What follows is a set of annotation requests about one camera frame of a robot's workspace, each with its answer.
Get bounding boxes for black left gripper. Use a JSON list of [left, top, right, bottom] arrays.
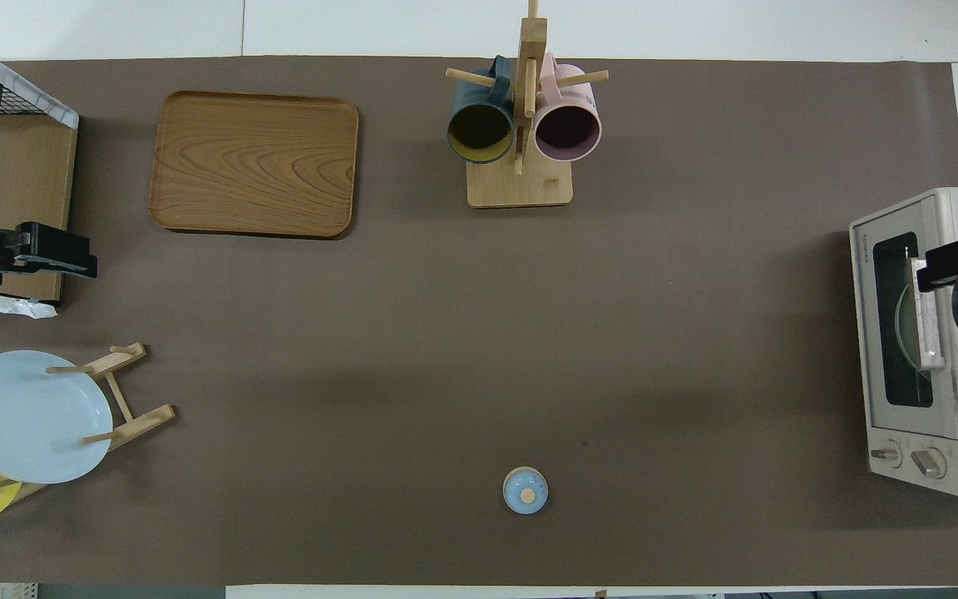
[[0, 222, 99, 288]]

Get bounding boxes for white crumpled sheet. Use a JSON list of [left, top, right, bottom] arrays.
[[0, 285, 59, 320]]

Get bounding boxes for white checked cloth liner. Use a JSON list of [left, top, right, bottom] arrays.
[[0, 33, 80, 131]]

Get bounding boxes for light blue plate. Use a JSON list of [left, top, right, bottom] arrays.
[[0, 350, 114, 485]]

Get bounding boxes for wooden plate rack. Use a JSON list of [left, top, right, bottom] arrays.
[[0, 341, 177, 505]]

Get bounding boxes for wooden serving tray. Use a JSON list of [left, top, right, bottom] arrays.
[[149, 90, 360, 240]]

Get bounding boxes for brown table mat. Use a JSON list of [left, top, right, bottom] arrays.
[[0, 56, 958, 588]]

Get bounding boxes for pink mug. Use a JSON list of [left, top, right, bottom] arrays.
[[533, 53, 604, 163]]

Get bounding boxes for dark teal mug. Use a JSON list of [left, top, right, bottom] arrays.
[[446, 56, 516, 166]]

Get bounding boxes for wooden mug tree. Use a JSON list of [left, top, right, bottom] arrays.
[[445, 0, 611, 209]]

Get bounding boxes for wooden shelf with wire basket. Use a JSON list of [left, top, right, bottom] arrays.
[[0, 33, 81, 310]]

